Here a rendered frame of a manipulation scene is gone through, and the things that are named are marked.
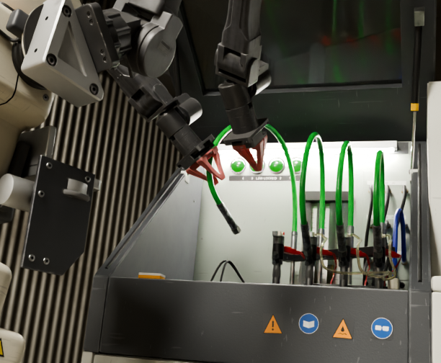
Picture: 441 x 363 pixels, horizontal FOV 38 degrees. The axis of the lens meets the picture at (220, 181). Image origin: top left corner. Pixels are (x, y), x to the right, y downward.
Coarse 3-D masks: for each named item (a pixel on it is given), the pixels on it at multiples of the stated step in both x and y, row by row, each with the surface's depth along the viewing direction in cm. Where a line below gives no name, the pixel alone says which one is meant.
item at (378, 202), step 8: (376, 160) 145; (376, 168) 142; (384, 168) 159; (376, 176) 141; (384, 176) 160; (376, 184) 140; (384, 184) 160; (376, 192) 139; (384, 192) 160; (376, 200) 138; (384, 200) 160; (376, 208) 138; (384, 208) 160; (376, 216) 139; (384, 216) 159; (376, 224) 140; (384, 224) 159; (376, 232) 141; (384, 232) 158; (376, 240) 142; (376, 248) 144; (376, 256) 145
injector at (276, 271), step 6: (276, 240) 156; (282, 240) 156; (276, 246) 156; (282, 246) 156; (276, 252) 153; (282, 252) 156; (276, 258) 153; (282, 258) 155; (276, 264) 155; (276, 270) 154; (276, 276) 154; (276, 282) 154
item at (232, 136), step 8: (248, 104) 133; (232, 112) 131; (240, 112) 131; (248, 112) 131; (232, 120) 132; (240, 120) 132; (248, 120) 132; (256, 120) 133; (264, 120) 136; (232, 128) 134; (240, 128) 132; (248, 128) 132; (256, 128) 133; (232, 136) 133; (240, 136) 132; (248, 136) 130; (232, 144) 132
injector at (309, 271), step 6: (312, 240) 154; (312, 246) 153; (306, 258) 151; (312, 258) 152; (306, 264) 153; (312, 264) 152; (306, 270) 153; (312, 270) 152; (306, 276) 152; (312, 276) 152; (306, 282) 152; (312, 282) 152
